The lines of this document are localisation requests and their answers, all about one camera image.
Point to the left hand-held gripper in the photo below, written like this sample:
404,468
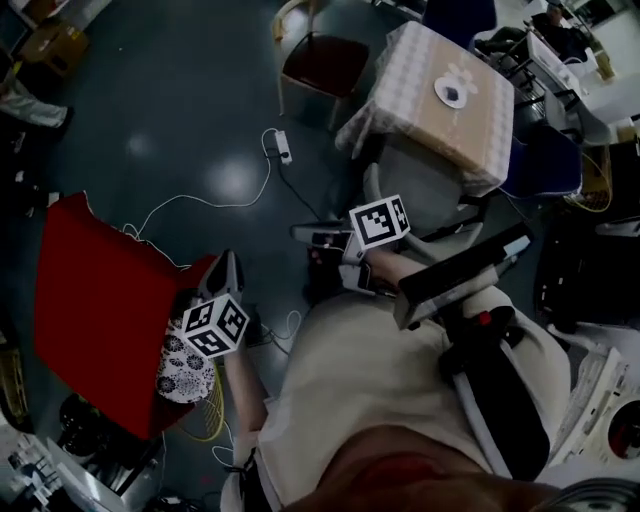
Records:
215,325

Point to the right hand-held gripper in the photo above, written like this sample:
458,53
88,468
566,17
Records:
380,222

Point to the dark seat wooden chair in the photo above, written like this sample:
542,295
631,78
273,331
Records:
325,65

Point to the person's left forearm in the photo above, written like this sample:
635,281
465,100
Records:
245,390

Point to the person's right forearm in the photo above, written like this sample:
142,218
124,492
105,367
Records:
395,265

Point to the table with checked tablecloth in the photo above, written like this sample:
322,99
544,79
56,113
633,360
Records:
415,90

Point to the person's black shoe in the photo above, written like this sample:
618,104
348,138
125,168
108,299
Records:
320,280

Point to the white power strip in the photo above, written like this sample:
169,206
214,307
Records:
283,147

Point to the red armchair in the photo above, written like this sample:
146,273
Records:
100,310

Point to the black flat device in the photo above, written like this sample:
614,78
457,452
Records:
460,280

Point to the floral cushion in yellow basket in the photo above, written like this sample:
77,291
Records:
215,420

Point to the person's torso in white shirt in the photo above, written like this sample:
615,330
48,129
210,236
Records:
375,375

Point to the white round plate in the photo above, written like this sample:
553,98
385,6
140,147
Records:
439,95

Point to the small dark square item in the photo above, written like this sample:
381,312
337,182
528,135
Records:
452,93

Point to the cardboard box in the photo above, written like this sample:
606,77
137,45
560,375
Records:
55,47

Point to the white ornate dressing table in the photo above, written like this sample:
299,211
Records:
590,390

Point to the white desk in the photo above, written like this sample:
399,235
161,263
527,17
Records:
610,95

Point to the black mount with red button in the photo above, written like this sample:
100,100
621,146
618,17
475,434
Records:
480,340

